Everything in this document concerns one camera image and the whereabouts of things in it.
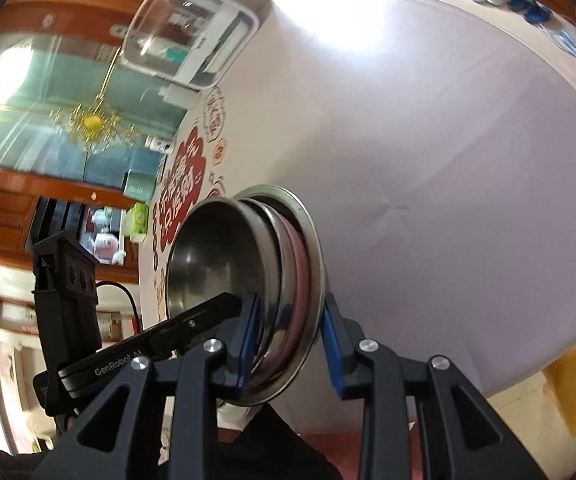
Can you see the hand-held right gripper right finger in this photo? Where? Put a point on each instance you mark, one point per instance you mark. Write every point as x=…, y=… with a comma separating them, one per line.
x=333, y=345

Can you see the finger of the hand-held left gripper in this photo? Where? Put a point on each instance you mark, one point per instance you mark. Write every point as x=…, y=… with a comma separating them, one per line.
x=192, y=321

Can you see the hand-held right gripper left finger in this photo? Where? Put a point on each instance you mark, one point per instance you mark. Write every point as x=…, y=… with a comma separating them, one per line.
x=250, y=340

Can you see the medium steel bowl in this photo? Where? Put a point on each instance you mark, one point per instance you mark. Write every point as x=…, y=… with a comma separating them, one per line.
x=280, y=310

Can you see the large steel bowl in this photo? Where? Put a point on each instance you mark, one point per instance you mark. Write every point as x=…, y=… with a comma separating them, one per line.
x=318, y=280

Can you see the small steel bowl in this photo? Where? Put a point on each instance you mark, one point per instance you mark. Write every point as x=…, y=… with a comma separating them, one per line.
x=212, y=255

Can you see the pink plush toy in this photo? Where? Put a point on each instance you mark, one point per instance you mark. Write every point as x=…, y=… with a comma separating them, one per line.
x=105, y=245

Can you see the green tissue box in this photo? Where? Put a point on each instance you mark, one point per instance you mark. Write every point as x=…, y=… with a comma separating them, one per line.
x=137, y=222

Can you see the teal canister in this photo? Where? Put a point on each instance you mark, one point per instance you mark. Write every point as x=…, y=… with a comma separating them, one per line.
x=140, y=187

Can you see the gold chandelier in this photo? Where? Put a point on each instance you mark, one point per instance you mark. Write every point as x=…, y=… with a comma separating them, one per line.
x=92, y=121

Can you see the white pill bottle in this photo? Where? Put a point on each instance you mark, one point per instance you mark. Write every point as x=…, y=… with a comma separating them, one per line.
x=160, y=146

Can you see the printed pink tablecloth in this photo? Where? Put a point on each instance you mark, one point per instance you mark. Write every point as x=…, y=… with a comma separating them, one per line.
x=443, y=160

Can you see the white squeeze bottle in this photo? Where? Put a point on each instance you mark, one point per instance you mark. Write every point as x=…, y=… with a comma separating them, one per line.
x=177, y=96

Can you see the white dish cabinet appliance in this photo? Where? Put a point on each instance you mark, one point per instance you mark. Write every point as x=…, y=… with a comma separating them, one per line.
x=187, y=35

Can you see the blue shoe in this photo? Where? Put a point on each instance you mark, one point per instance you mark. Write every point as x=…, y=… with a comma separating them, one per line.
x=518, y=2
x=536, y=12

